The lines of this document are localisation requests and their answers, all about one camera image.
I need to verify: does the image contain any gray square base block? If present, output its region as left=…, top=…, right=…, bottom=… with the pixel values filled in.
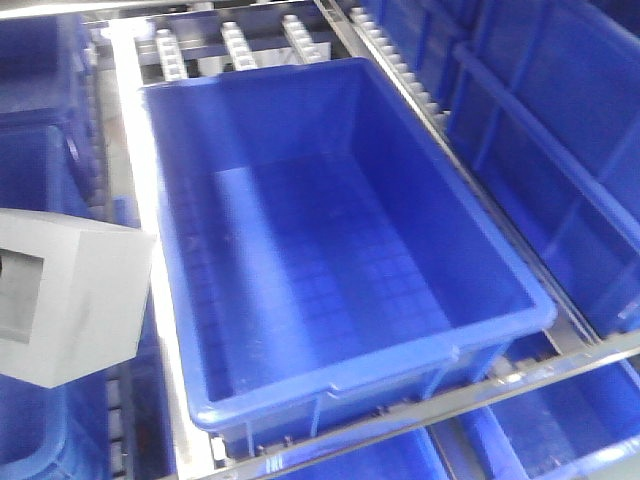
left=1, top=209, right=155, bottom=388

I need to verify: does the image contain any steel rack left aisle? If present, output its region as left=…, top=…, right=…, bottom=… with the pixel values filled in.
left=82, top=1, right=639, bottom=479

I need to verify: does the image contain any large blue empty bin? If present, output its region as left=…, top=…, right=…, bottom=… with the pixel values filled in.
left=143, top=58, right=556, bottom=458

